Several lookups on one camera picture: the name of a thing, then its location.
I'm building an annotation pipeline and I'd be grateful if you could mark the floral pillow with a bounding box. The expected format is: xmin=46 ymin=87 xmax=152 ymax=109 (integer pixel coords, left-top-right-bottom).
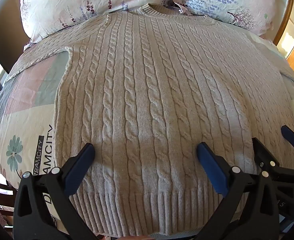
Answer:
xmin=172 ymin=0 xmax=290 ymax=38
xmin=19 ymin=0 xmax=185 ymax=43

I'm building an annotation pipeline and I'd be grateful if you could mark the beige cable-knit sweater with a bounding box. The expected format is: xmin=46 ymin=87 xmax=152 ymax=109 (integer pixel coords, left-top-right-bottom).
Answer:
xmin=6 ymin=3 xmax=294 ymax=237

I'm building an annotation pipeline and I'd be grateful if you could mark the printed patchwork bed sheet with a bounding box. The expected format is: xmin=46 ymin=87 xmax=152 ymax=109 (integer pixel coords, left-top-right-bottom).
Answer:
xmin=0 ymin=31 xmax=294 ymax=240

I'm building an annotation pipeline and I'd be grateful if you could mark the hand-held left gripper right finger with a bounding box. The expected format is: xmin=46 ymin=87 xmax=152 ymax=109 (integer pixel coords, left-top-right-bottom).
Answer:
xmin=196 ymin=142 xmax=280 ymax=240

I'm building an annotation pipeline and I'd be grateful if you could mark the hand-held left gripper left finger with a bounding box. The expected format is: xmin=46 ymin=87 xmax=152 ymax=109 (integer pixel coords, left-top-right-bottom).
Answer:
xmin=13 ymin=142 xmax=99 ymax=240

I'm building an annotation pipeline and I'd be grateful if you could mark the dark headboard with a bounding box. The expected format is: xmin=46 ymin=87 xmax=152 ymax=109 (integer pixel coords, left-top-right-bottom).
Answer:
xmin=0 ymin=0 xmax=30 ymax=73

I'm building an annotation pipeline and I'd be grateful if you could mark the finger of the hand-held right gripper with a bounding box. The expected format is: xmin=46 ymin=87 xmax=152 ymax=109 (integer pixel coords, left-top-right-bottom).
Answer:
xmin=281 ymin=125 xmax=294 ymax=170
xmin=251 ymin=137 xmax=280 ymax=172

